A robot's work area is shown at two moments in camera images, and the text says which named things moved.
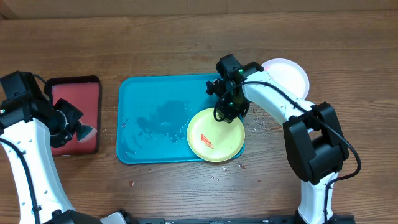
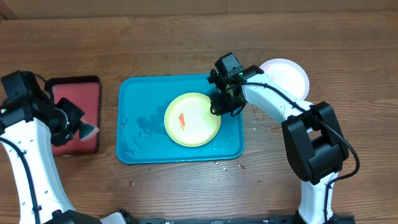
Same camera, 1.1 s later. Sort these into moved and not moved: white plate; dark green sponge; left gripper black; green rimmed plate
Moved: green rimmed plate
Not moved: white plate; dark green sponge; left gripper black
